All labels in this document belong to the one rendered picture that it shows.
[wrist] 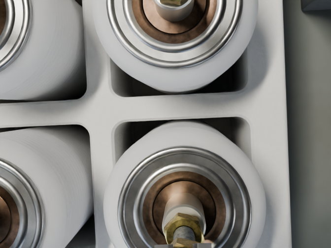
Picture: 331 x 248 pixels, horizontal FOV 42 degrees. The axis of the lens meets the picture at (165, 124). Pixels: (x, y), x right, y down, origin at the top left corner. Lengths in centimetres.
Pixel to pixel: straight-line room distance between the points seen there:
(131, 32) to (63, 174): 10
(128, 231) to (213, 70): 10
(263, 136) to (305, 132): 20
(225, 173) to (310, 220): 30
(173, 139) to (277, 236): 13
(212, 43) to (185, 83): 3
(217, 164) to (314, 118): 28
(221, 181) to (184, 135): 3
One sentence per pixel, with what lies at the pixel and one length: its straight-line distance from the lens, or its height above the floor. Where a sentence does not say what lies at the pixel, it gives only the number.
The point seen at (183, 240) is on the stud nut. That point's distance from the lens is 17.
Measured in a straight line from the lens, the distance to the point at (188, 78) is 25.
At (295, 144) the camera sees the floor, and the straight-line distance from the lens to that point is 51.
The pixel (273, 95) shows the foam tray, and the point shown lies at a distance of 32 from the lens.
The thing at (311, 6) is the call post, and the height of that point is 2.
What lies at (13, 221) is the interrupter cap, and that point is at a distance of 27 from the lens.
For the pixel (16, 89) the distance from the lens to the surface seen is 28.
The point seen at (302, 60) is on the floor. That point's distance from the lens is 51.
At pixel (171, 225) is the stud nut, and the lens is 21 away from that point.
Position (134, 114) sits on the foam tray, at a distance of 32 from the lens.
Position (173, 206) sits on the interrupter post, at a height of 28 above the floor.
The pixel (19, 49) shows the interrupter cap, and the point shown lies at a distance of 26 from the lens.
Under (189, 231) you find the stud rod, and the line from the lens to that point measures 20.
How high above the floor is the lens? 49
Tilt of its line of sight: 86 degrees down
